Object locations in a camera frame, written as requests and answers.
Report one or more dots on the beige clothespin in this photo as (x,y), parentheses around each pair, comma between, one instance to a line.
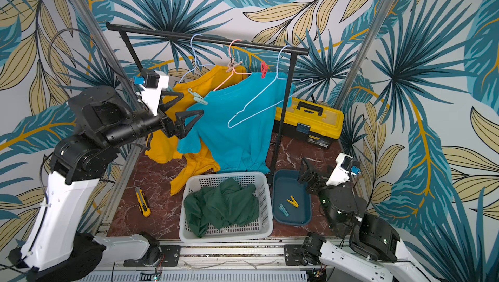
(232,66)

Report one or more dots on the dark green t-shirt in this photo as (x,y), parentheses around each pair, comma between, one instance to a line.
(223,206)

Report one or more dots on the black clothes rack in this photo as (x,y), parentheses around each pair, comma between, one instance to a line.
(294,53)

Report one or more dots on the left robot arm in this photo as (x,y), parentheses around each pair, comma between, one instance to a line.
(55,250)

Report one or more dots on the yellow utility knife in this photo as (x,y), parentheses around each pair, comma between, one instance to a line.
(143,206)

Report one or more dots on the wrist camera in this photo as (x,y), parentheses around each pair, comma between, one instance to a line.
(151,84)
(346,167)

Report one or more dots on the teal blue t-shirt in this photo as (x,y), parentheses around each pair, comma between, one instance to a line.
(237,123)

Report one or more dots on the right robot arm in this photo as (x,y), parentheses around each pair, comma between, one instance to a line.
(377,251)

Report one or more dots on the yellow t-shirt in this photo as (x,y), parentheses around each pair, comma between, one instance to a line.
(164,149)

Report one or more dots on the yellow black toolbox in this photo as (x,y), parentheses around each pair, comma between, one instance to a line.
(316,124)

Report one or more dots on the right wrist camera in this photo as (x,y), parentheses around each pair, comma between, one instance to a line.
(346,167)

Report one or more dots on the turquoise clothespin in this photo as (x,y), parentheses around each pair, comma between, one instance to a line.
(283,210)

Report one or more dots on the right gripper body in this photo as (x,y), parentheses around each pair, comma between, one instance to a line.
(315,179)

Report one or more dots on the pink wire hanger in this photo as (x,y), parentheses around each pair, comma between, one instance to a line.
(233,72)

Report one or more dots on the yellow clothespin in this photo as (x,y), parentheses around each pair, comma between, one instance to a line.
(293,202)

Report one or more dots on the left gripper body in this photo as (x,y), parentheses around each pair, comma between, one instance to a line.
(168,126)

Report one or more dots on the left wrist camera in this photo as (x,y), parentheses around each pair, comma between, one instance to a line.
(151,84)

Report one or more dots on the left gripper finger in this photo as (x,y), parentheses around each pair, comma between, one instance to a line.
(168,99)
(185,121)

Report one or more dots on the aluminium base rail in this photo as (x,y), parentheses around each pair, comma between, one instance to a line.
(269,259)

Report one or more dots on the pale green clothespin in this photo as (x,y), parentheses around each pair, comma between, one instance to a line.
(197,98)

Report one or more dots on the red clothespin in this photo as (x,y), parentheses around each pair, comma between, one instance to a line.
(264,69)

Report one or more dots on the dark teal tray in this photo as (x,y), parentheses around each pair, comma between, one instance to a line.
(285,185)

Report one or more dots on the white plastic basket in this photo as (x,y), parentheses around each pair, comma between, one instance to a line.
(259,229)

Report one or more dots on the light blue wire hanger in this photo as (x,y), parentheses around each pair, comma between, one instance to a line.
(197,65)

